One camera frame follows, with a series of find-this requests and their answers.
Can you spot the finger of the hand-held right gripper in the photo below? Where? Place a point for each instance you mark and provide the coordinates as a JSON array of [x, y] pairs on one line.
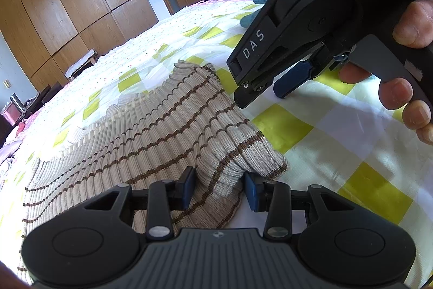
[[292, 79]]

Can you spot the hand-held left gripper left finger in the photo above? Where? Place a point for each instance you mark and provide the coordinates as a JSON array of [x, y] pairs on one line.
[[186, 189]]

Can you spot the white floral bed sheet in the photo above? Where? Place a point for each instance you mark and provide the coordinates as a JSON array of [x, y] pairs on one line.
[[135, 45]]

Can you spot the white wall switch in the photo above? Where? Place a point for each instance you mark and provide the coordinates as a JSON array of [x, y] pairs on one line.
[[6, 83]]

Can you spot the pink storage box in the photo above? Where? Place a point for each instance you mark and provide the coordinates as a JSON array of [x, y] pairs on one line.
[[9, 114]]

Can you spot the beige brown-striped knit sweater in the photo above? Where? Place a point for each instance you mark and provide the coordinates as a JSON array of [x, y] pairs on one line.
[[152, 146]]

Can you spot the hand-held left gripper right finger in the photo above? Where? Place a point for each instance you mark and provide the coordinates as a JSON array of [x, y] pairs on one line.
[[253, 192]]

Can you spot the dark low cabinet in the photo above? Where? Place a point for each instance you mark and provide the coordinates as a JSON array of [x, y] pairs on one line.
[[37, 99]]

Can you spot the green and white checked sheet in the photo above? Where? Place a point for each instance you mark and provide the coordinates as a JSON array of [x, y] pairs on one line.
[[338, 157]]

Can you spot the person's right hand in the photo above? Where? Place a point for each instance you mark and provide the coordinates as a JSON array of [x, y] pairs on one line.
[[395, 94]]

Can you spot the small wooden stool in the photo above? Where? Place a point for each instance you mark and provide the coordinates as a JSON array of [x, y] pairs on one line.
[[81, 64]]

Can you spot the teal knit garment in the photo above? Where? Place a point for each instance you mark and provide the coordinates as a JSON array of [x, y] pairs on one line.
[[249, 18]]

